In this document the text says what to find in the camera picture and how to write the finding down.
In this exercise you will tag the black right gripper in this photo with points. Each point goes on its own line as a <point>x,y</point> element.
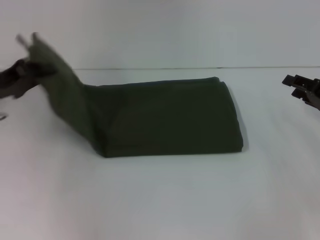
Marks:
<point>310,91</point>

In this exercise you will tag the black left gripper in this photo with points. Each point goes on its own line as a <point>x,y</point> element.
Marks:
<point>12,80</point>

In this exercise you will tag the dark green t-shirt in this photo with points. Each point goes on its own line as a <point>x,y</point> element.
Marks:
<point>162,120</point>

